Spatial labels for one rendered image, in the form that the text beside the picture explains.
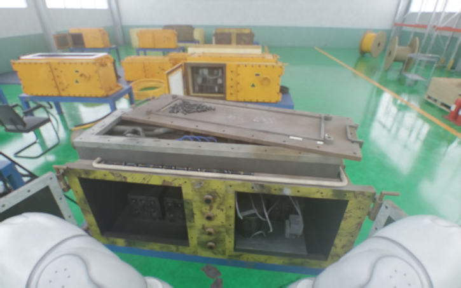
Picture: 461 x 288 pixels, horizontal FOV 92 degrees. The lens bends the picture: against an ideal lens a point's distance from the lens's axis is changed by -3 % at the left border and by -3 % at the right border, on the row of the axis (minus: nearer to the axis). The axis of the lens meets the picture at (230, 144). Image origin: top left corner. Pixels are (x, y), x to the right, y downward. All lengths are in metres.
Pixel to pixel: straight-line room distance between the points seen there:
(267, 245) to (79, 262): 1.12
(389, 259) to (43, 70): 4.89
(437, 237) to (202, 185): 0.84
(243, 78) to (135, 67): 4.60
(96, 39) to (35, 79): 6.57
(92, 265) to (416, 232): 0.55
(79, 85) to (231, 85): 2.52
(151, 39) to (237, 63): 6.97
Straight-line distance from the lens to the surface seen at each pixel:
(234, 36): 9.44
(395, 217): 1.15
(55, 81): 4.89
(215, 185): 1.08
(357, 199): 1.17
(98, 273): 0.43
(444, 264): 0.54
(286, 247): 1.43
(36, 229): 0.56
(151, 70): 7.46
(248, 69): 3.59
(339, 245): 1.39
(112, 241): 1.66
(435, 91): 7.72
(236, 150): 1.05
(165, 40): 10.05
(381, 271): 0.42
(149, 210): 1.65
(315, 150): 1.09
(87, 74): 4.42
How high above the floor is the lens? 1.89
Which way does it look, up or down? 30 degrees down
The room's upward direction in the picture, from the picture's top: straight up
